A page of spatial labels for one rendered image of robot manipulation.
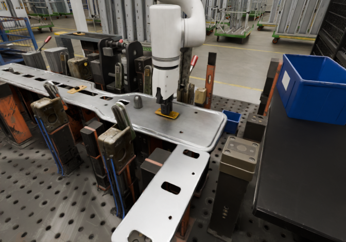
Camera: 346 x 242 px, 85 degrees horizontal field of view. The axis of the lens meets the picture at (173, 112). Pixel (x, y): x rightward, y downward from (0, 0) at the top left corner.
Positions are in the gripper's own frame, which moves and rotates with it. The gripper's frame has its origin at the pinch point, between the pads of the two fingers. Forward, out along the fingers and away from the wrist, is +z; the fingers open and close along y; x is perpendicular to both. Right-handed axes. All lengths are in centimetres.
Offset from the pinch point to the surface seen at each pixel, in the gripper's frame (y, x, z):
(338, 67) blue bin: -33, 50, -12
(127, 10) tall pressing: -374, -314, 2
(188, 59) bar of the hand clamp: -14.4, 1.6, -13.4
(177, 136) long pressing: 9.4, 8.8, 3.0
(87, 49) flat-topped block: -30, -70, -5
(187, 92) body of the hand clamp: -13.1, 2.4, -0.4
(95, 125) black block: 15.8, -19.2, 4.1
